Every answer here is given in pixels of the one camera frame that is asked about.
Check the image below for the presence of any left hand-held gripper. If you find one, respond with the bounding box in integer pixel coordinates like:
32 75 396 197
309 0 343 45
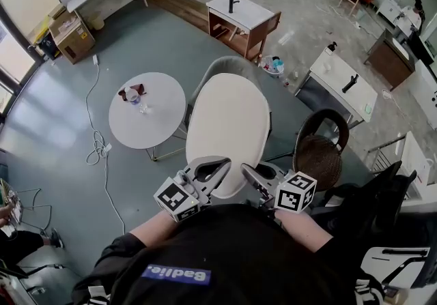
153 156 234 223

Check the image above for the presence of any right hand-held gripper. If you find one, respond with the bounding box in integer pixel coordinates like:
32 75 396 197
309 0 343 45
240 161 318 214

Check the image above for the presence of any cream seat cushion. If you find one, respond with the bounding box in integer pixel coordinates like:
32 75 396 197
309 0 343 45
185 72 271 199

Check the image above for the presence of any beige upholstered chair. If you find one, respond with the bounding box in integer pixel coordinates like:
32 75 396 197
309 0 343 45
184 55 298 163

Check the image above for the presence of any person's right forearm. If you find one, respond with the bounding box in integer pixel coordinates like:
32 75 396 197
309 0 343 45
274 209 334 253

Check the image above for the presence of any person's left forearm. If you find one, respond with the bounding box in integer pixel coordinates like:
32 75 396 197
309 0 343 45
129 209 180 249

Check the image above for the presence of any brown wicker chair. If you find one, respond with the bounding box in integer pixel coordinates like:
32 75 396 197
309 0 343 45
292 108 351 192

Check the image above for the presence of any person's black t-shirt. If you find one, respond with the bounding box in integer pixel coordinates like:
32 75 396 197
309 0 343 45
70 203 389 305

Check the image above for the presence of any white round table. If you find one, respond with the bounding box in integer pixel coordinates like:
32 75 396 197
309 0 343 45
108 72 187 162

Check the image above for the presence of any full trash bin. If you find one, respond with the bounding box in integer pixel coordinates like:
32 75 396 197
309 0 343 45
261 55 285 78

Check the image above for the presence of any dark red cloth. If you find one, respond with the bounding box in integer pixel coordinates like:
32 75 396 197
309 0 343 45
117 82 147 98

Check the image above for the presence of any white counter grey front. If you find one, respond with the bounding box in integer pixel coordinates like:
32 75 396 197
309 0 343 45
295 46 379 127

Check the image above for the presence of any white equipment housing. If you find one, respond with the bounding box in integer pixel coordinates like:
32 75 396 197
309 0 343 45
358 246 432 297

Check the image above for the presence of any wooden vanity cabinet white top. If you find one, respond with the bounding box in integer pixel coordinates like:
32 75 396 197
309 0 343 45
206 0 283 63

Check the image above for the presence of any dark brown vanity cabinet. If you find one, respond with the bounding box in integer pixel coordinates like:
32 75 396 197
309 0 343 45
363 29 416 91

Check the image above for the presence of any wooden floor platform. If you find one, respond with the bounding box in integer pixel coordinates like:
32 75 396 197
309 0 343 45
148 0 210 34

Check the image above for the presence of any large cardboard box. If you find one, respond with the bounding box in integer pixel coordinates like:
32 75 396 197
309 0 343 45
47 12 96 66

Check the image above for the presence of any black bin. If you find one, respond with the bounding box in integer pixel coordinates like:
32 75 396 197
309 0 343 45
36 29 61 61

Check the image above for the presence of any large window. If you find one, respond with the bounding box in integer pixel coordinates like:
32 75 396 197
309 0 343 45
0 0 62 120

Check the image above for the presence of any white extension cord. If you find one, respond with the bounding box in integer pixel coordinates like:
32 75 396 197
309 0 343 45
84 53 127 235

